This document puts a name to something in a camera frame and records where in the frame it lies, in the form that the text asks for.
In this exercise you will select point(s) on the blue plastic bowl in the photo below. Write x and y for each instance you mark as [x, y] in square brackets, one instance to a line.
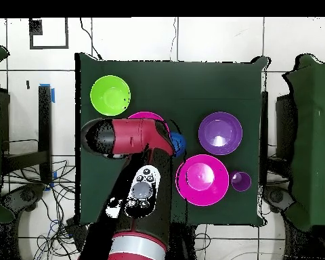
[180, 143]

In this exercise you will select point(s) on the magenta plastic bowl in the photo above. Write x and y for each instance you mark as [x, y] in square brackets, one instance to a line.
[146, 116]
[202, 180]

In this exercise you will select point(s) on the purple plastic bowl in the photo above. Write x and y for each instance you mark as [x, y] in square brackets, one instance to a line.
[220, 133]

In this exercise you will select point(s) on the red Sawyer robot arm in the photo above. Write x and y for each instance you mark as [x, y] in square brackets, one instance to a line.
[132, 135]

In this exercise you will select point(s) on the dark green tablecloth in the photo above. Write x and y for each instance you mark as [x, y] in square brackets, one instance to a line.
[165, 81]

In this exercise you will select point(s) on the large lime green bowl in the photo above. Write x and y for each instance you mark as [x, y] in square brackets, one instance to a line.
[110, 95]

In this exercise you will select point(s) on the purple plastic cup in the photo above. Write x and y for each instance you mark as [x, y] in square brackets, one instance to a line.
[241, 181]

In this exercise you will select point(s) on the blue tape strip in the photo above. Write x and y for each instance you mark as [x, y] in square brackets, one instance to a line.
[53, 96]

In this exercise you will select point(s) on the black metal stand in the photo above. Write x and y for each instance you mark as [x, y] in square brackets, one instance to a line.
[44, 122]

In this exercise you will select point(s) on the black floor box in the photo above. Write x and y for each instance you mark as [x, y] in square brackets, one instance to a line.
[75, 228]

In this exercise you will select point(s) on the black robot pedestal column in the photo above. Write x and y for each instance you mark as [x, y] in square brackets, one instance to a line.
[182, 243]

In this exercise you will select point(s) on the grey pedestal foot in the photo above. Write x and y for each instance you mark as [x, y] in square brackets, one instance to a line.
[276, 196]
[27, 195]

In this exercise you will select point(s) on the black square floor frame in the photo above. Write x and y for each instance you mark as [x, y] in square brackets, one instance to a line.
[48, 47]

